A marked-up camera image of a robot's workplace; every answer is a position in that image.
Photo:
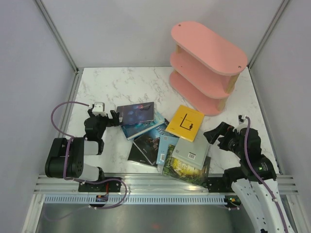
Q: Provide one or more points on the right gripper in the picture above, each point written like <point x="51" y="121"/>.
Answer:
<point x="212" y="135"/>

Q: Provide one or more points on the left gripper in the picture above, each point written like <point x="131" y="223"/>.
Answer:
<point x="114" y="121"/>

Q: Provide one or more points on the dark blue Robinson Crusoe book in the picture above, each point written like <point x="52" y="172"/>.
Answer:
<point x="136" y="113"/>

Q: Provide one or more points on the teal ocean cover book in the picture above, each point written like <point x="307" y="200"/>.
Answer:
<point x="133" y="131"/>

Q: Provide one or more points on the yellow cover book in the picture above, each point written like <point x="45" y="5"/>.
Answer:
<point x="185" y="123"/>

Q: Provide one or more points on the black Moon and Sixpence book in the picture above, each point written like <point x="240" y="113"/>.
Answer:
<point x="136" y="157"/>

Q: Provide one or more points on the blue Wuthering Heights book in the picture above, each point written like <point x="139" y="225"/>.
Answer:
<point x="148" y="143"/>

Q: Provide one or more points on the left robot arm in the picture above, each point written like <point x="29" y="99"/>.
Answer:
<point x="66" y="157"/>

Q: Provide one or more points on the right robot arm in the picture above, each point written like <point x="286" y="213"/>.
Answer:
<point x="254" y="181"/>

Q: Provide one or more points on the grey cover book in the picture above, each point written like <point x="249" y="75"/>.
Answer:
<point x="192" y="153"/>

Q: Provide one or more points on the light blue thin book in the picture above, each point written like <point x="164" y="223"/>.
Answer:
<point x="164" y="143"/>

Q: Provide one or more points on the green forest cover book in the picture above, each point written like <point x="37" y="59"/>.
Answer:
<point x="179" y="170"/>

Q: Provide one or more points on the pink three-tier shelf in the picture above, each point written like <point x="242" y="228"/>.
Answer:
<point x="205" y="66"/>

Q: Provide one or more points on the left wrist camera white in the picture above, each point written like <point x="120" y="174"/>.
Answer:
<point x="98" y="109"/>

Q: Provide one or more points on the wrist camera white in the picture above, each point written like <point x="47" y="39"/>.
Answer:
<point x="243" y="124"/>
<point x="98" y="109"/>

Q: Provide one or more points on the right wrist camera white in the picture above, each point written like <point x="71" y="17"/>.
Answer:
<point x="243" y="124"/>

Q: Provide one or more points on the aluminium rail frame front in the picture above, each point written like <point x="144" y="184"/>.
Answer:
<point x="136" y="183"/>

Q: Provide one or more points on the left aluminium corner post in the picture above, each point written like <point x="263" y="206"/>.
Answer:
<point x="48" y="19"/>

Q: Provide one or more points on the aluminium corner post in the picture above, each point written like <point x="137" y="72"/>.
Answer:
<point x="48" y="19"/>
<point x="275" y="20"/>

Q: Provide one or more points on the white slotted cable duct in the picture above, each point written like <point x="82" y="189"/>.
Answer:
<point x="136" y="199"/>

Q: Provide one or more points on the right aluminium corner post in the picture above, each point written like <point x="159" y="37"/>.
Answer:
<point x="275" y="20"/>

